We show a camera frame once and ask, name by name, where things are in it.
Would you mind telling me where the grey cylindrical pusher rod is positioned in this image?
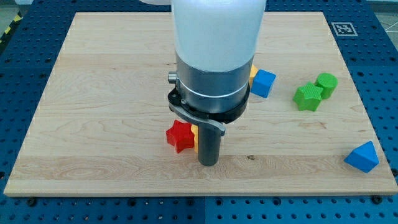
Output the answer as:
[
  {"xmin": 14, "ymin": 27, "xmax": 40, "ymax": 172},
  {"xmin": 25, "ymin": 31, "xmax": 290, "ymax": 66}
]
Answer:
[{"xmin": 198, "ymin": 122, "xmax": 222, "ymax": 166}]

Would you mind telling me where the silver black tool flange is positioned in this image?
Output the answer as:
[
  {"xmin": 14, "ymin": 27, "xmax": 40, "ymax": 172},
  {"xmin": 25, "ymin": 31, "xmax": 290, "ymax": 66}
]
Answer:
[{"xmin": 168, "ymin": 55, "xmax": 253, "ymax": 136}]

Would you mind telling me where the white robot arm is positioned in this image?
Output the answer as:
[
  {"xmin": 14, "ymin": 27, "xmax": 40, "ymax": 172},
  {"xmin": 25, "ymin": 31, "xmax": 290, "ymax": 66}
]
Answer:
[{"xmin": 150, "ymin": 0, "xmax": 266, "ymax": 166}]

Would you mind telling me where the yellow block behind arm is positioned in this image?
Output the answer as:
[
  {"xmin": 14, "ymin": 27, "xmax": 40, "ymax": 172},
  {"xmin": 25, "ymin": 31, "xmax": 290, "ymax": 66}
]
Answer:
[{"xmin": 249, "ymin": 65, "xmax": 259, "ymax": 86}]

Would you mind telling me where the yellow heart block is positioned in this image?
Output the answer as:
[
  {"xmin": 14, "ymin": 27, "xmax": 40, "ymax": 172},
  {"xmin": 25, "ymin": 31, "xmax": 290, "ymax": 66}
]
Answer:
[{"xmin": 191, "ymin": 124, "xmax": 198, "ymax": 154}]

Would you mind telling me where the blue triangle block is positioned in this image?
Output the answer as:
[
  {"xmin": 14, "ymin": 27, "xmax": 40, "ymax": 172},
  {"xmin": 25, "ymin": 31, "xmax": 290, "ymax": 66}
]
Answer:
[{"xmin": 344, "ymin": 141, "xmax": 379, "ymax": 173}]

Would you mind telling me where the red star block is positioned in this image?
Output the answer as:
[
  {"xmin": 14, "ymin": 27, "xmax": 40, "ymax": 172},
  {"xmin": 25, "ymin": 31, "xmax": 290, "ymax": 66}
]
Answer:
[{"xmin": 165, "ymin": 119, "xmax": 195, "ymax": 154}]

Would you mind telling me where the blue cube block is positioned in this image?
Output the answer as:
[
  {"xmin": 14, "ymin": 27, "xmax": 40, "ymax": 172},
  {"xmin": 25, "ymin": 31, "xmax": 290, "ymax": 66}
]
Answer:
[{"xmin": 251, "ymin": 70, "xmax": 277, "ymax": 98}]

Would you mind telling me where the green star block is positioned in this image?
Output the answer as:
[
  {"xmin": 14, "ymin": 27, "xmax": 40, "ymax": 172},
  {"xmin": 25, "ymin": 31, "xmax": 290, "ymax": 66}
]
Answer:
[{"xmin": 293, "ymin": 82, "xmax": 323, "ymax": 111}]

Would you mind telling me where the wooden board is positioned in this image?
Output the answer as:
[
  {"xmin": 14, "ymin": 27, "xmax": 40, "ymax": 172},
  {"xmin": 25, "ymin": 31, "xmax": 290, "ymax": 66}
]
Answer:
[{"xmin": 4, "ymin": 12, "xmax": 397, "ymax": 197}]

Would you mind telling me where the green cylinder block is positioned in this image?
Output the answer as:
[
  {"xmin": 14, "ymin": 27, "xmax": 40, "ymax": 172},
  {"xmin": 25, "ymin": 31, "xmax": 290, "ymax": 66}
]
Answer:
[{"xmin": 315, "ymin": 73, "xmax": 338, "ymax": 100}]

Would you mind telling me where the fiducial marker tag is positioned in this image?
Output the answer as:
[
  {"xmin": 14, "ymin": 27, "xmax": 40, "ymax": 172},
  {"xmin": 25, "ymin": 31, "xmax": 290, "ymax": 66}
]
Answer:
[{"xmin": 331, "ymin": 22, "xmax": 358, "ymax": 37}]

